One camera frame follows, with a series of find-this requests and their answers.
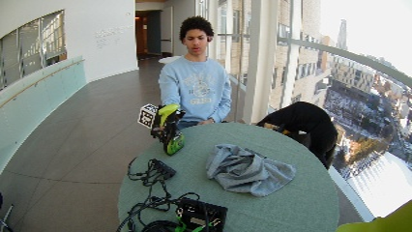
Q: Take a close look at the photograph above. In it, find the lime green black power tool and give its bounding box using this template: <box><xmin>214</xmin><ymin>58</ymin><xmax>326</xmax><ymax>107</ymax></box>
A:
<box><xmin>156</xmin><ymin>102</ymin><xmax>186</xmax><ymax>157</ymax></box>

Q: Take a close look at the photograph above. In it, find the white marker cube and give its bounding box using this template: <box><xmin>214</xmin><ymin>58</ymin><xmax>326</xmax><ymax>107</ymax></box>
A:
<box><xmin>136</xmin><ymin>102</ymin><xmax>160</xmax><ymax>130</ymax></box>

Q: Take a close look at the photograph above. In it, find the the person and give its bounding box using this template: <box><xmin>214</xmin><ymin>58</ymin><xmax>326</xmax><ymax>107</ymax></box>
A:
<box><xmin>157</xmin><ymin>15</ymin><xmax>233</xmax><ymax>131</ymax></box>

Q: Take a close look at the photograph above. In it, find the small black adapter box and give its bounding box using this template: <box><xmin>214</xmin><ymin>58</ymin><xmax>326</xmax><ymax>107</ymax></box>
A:
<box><xmin>149</xmin><ymin>159</ymin><xmax>177</xmax><ymax>181</ymax></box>

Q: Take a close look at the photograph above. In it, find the wooden chair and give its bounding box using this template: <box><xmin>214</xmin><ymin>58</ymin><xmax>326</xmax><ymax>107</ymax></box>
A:
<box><xmin>261</xmin><ymin>122</ymin><xmax>293</xmax><ymax>135</ymax></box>

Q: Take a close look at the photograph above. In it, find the white round table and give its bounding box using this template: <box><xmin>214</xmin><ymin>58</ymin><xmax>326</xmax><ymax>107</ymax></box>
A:
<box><xmin>157</xmin><ymin>55</ymin><xmax>182</xmax><ymax>65</ymax></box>

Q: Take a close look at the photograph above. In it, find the crumpled grey cloth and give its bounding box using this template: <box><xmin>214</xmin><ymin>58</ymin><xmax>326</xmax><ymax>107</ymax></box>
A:
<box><xmin>205</xmin><ymin>143</ymin><xmax>297</xmax><ymax>198</ymax></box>

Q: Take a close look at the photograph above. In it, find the black jacket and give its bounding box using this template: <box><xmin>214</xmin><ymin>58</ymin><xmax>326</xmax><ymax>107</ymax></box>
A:
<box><xmin>254</xmin><ymin>101</ymin><xmax>340</xmax><ymax>170</ymax></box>

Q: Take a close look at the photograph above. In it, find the dark doorway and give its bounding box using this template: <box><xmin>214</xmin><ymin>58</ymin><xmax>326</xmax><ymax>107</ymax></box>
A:
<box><xmin>133</xmin><ymin>9</ymin><xmax>164</xmax><ymax>60</ymax></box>

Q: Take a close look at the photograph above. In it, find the black electronics box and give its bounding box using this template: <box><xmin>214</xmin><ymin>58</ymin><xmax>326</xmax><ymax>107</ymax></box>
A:
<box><xmin>174</xmin><ymin>197</ymin><xmax>229</xmax><ymax>232</ymax></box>

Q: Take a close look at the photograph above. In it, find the round green table cover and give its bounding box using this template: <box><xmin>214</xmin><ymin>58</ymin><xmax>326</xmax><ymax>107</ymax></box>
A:
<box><xmin>116</xmin><ymin>122</ymin><xmax>341</xmax><ymax>232</ymax></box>

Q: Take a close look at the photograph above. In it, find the grey window railing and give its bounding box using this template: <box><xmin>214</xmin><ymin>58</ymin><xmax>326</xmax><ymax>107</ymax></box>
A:
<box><xmin>276</xmin><ymin>37</ymin><xmax>412</xmax><ymax>89</ymax></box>

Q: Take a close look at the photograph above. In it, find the metal stand leg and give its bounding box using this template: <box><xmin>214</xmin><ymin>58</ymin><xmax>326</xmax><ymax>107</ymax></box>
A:
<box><xmin>0</xmin><ymin>192</ymin><xmax>16</xmax><ymax>232</ymax></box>

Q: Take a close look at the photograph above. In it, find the yellow-green object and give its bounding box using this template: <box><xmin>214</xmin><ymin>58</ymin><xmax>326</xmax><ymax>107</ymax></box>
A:
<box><xmin>334</xmin><ymin>199</ymin><xmax>412</xmax><ymax>232</ymax></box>

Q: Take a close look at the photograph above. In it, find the black cable bundle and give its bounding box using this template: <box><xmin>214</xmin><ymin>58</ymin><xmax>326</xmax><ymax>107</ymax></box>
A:
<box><xmin>114</xmin><ymin>157</ymin><xmax>201</xmax><ymax>232</ymax></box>

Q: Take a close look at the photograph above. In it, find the green cable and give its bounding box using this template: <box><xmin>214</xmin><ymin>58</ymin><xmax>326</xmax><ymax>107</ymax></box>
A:
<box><xmin>172</xmin><ymin>207</ymin><xmax>216</xmax><ymax>232</ymax></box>

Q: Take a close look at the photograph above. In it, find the wooden wall handrail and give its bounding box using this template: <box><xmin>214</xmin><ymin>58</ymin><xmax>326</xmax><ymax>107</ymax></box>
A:
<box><xmin>0</xmin><ymin>57</ymin><xmax>86</xmax><ymax>109</ymax></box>

